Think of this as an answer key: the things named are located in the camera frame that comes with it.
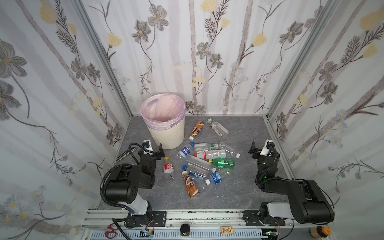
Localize small bottle yellow cap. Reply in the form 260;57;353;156
163;157;174;174

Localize small pepsi bottle blue cap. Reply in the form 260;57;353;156
176;147;191;160

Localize clear ribbed bottle white cap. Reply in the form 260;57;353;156
219;142;241;159

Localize clear square bottle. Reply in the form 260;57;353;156
185;155;217;173

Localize green plastic bottle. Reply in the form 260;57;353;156
209;158;235;169

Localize clear bottle blue cap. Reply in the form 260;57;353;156
183;165;208;180

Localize clear bottle green neck label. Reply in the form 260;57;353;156
208;119;229;138

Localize clear bottle green cap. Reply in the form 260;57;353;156
191;143;219;152

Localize clear bottle red cap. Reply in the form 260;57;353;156
195;150;226;160

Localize brown coffee bottle front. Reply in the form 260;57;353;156
182;171;199;198

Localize brown coffee bottle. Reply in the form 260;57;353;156
189;121;204;141
182;171;199;198

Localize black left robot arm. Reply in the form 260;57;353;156
100;141;167;229

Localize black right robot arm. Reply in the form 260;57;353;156
243;140;335;226

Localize cream plastic waste bin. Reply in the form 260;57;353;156
148;120;185;150

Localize pink bin liner bag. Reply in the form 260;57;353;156
140;94;186;131

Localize brown coffee bottle near bin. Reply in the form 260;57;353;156
189;121;204;141

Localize clear bottle blue label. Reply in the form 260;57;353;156
205;168;233;186

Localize red scissors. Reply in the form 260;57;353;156
105;224;118;239

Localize black round knob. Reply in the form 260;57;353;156
180;224;191;237

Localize small wooden tag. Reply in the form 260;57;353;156
221;227;235;235

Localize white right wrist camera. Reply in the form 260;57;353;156
260;140;276;157

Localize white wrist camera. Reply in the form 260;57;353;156
260;140;276;157
142;140;153;151

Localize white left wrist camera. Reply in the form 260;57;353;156
142;140;153;151

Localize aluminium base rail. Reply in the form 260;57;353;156
82;209;317;240

